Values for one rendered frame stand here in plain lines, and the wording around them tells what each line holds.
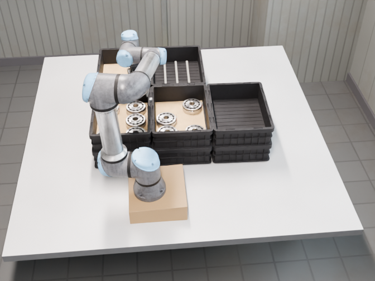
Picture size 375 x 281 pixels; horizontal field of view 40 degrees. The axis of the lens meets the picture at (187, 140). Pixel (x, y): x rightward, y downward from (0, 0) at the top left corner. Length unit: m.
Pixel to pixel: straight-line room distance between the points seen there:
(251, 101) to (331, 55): 1.71
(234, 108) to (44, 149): 1.03
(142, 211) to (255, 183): 0.60
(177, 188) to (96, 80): 0.70
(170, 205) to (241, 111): 0.73
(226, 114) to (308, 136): 0.47
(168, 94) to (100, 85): 0.89
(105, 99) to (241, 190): 0.89
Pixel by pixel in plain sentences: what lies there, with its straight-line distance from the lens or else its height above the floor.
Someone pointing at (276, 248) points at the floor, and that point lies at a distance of 3.22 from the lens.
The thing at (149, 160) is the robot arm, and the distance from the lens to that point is 2.22.
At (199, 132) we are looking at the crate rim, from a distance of 2.49.
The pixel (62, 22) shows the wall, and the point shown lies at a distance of 4.63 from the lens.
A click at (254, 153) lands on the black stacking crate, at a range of 2.64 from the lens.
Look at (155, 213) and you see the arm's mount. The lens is 2.35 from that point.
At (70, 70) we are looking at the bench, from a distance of 3.41.
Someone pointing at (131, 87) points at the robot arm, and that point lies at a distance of 1.96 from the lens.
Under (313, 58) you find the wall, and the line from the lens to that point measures 4.43.
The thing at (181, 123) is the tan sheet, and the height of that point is 0.83.
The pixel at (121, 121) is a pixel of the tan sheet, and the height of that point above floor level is 0.83.
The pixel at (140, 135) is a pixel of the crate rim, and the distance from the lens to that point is 2.49.
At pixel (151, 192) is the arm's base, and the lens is 2.32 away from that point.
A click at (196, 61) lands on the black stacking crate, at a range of 3.18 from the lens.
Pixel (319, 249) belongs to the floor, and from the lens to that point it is 3.27.
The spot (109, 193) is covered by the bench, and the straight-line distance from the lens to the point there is 2.53.
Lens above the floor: 2.54
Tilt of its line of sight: 41 degrees down
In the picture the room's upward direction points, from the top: straight up
